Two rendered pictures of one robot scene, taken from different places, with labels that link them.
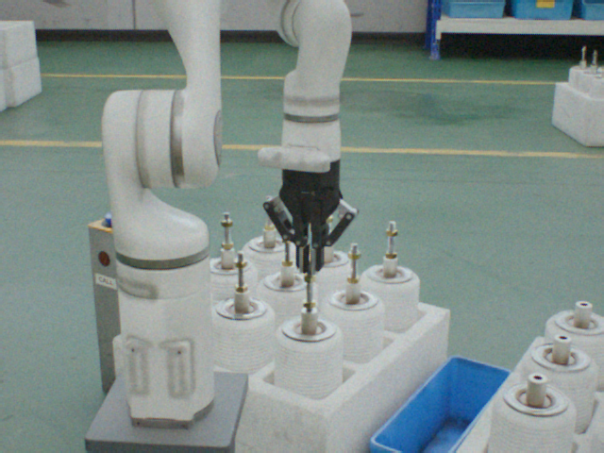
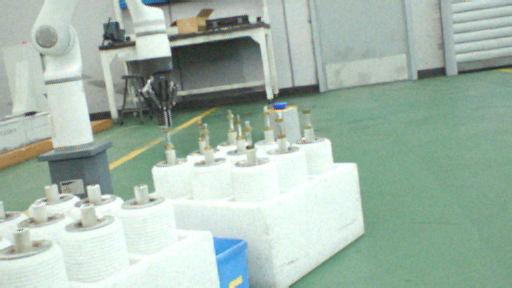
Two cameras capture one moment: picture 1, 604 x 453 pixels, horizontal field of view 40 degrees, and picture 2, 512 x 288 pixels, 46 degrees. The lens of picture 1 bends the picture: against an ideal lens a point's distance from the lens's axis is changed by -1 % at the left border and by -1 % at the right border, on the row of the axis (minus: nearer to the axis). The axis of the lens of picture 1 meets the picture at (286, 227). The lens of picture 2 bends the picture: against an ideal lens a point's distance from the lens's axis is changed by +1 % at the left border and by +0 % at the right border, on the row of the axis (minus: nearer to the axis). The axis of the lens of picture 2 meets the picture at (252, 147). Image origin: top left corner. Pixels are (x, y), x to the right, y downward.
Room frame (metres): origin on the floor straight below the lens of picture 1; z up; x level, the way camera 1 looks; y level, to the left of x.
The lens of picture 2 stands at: (1.30, -1.41, 0.47)
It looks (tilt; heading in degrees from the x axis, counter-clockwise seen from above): 9 degrees down; 93
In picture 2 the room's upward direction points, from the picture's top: 8 degrees counter-clockwise
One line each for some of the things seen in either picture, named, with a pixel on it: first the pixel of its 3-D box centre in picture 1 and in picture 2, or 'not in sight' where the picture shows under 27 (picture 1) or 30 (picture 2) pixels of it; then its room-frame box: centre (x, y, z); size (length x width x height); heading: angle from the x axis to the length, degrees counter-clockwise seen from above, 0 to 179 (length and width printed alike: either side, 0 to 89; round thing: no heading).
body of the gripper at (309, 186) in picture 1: (310, 186); (157, 75); (1.03, -0.03, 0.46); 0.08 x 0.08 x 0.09
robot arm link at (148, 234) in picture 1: (158, 180); (58, 53); (0.76, 0.12, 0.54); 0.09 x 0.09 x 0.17; 89
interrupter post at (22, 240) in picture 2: not in sight; (22, 241); (0.92, -0.62, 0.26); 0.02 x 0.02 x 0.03
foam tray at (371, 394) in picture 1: (287, 373); (251, 217); (1.19, 0.00, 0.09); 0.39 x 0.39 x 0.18; 56
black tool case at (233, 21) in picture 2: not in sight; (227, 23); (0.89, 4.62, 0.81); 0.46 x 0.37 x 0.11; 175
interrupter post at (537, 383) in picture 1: (536, 390); (52, 194); (0.84, -0.29, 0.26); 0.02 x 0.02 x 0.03
